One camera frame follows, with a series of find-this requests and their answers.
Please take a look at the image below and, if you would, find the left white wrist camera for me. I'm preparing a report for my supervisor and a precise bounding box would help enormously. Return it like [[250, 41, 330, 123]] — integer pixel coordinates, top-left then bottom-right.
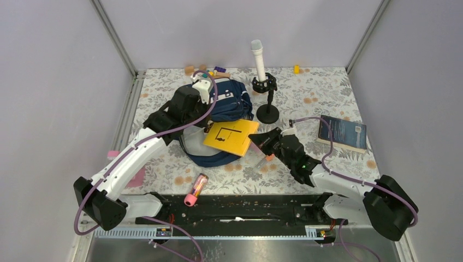
[[191, 77, 213, 105]]

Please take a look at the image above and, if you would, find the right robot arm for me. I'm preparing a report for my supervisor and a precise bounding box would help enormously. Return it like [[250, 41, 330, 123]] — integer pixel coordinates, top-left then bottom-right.
[[249, 128, 419, 241]]

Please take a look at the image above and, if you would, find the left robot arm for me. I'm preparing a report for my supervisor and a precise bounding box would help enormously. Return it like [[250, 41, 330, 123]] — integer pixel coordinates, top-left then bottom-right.
[[73, 82, 218, 231]]

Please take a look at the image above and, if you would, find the pink-capped clear tube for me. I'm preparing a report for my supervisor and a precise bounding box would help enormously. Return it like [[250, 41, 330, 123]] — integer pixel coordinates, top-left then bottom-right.
[[183, 173, 209, 207]]

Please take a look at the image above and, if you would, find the dark blue book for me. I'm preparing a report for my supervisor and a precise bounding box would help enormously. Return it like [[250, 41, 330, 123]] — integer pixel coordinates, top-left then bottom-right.
[[316, 115, 367, 153]]

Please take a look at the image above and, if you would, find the purple toy block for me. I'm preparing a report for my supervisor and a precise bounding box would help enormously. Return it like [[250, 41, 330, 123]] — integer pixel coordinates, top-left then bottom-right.
[[214, 67, 226, 73]]

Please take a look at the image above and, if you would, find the grey orange-capped marker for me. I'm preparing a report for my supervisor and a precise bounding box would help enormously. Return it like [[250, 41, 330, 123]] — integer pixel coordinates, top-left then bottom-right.
[[254, 154, 275, 170]]

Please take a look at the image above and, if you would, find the black microphone stand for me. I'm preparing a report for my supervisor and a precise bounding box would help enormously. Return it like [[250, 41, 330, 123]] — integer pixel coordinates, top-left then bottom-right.
[[251, 73, 280, 124]]

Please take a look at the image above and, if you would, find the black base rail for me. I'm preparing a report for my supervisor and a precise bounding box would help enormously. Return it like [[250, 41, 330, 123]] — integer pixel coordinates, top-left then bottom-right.
[[135, 193, 341, 237]]

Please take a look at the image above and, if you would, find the pink box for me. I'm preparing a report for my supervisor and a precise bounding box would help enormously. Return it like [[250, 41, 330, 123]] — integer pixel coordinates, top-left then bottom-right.
[[107, 151, 146, 188]]

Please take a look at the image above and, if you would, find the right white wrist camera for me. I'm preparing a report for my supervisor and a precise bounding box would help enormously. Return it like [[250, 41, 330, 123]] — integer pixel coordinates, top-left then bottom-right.
[[281, 126, 296, 136]]

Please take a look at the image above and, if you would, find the navy blue student backpack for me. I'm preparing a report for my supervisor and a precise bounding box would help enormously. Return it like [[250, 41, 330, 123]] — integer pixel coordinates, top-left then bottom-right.
[[179, 78, 254, 168]]

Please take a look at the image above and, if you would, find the purple cable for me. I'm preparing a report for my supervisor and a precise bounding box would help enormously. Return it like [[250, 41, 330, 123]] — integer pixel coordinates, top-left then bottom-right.
[[74, 70, 218, 262], [289, 116, 419, 262]]

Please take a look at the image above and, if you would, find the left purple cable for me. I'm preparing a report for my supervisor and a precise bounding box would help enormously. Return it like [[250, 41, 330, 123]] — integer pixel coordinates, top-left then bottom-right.
[[74, 70, 218, 262]]

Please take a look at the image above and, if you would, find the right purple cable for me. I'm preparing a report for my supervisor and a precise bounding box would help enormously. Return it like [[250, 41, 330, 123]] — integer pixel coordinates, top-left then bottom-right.
[[289, 116, 419, 262]]

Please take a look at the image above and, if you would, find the pink highlighter pen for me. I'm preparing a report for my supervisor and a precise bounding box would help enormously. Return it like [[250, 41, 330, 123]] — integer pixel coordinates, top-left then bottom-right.
[[250, 142, 261, 152]]

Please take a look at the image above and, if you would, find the yellow book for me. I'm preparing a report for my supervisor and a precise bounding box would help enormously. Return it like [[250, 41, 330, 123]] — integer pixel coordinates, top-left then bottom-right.
[[203, 119, 260, 157]]

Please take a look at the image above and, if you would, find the long tan wooden block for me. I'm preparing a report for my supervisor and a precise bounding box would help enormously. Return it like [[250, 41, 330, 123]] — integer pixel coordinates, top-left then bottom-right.
[[215, 72, 230, 78]]

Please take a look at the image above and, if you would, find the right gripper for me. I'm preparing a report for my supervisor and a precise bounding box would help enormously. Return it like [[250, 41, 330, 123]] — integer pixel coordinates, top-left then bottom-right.
[[249, 127, 295, 170]]

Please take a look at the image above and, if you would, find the white microphone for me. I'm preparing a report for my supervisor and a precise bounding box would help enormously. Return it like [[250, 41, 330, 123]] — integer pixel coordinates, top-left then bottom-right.
[[251, 39, 266, 82]]

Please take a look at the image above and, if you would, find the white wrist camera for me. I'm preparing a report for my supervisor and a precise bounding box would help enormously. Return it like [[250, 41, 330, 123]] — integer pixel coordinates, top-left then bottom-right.
[[281, 126, 296, 136], [191, 77, 213, 105]]

